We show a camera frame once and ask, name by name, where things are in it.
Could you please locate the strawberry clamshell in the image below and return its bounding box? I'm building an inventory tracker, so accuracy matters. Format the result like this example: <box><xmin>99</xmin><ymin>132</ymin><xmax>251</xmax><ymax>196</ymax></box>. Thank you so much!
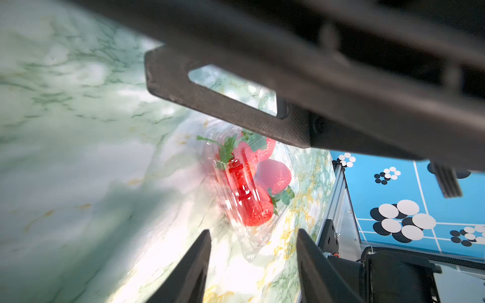
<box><xmin>255</xmin><ymin>159</ymin><xmax>292</xmax><ymax>196</ymax></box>
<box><xmin>235</xmin><ymin>131</ymin><xmax>276</xmax><ymax>163</ymax></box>

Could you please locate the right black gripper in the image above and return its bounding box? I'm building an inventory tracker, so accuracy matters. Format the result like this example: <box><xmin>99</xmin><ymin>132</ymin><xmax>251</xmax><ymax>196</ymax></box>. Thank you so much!
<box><xmin>67</xmin><ymin>0</ymin><xmax>485</xmax><ymax>171</ymax></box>

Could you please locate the right aluminium corner post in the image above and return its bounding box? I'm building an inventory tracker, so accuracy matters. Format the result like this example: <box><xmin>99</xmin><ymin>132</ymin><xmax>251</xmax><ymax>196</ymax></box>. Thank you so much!
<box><xmin>316</xmin><ymin>164</ymin><xmax>361</xmax><ymax>261</ymax></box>

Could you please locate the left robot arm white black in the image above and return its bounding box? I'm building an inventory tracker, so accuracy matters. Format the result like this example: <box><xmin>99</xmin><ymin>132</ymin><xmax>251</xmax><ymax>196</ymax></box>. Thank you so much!
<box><xmin>148</xmin><ymin>229</ymin><xmax>441</xmax><ymax>302</ymax></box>

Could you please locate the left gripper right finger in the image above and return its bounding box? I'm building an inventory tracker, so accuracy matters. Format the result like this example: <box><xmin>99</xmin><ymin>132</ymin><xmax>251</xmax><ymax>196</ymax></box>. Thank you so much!
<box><xmin>296</xmin><ymin>229</ymin><xmax>363</xmax><ymax>303</ymax></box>

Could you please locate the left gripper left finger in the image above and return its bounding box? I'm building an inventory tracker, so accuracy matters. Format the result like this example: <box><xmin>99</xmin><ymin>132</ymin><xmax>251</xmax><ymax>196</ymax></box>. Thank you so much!
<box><xmin>147</xmin><ymin>229</ymin><xmax>212</xmax><ymax>303</ymax></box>

